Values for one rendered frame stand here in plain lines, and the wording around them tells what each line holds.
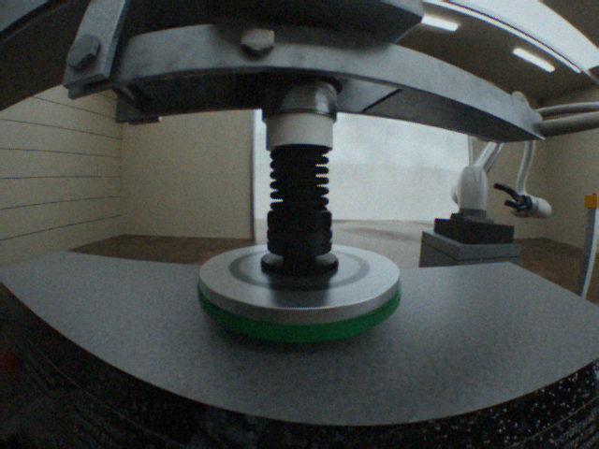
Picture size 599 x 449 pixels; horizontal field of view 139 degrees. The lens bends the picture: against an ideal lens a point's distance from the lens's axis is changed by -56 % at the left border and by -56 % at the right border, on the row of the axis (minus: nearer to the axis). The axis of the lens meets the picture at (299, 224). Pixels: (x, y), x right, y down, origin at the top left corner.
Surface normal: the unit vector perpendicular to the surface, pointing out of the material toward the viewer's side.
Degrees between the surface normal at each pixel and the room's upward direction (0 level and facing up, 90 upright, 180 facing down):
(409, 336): 0
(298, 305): 0
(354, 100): 90
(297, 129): 90
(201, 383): 0
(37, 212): 90
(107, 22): 90
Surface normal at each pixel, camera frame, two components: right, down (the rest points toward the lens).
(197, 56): 0.22, 0.14
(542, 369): 0.00, -0.99
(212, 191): -0.07, 0.14
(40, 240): 1.00, 0.01
